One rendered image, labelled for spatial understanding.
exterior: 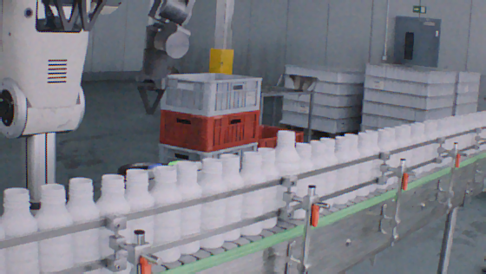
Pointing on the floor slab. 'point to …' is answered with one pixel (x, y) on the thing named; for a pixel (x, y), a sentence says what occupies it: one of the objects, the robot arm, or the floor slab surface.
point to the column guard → (220, 61)
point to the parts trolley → (285, 94)
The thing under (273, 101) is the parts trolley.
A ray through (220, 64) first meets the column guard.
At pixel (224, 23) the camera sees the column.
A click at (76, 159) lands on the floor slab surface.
